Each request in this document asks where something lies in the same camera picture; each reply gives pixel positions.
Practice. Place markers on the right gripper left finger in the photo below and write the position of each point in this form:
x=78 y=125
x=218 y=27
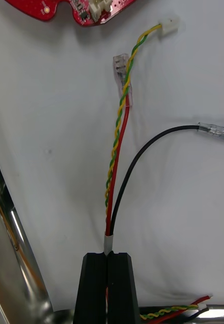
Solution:
x=91 y=291

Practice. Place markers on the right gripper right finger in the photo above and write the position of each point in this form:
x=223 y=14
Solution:
x=122 y=291

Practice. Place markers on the white sheet liner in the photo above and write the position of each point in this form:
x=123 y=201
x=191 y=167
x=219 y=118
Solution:
x=53 y=101

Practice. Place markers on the steel tray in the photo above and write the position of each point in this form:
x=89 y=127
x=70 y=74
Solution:
x=5 y=278

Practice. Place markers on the round red circuit board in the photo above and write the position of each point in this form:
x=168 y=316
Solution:
x=36 y=10

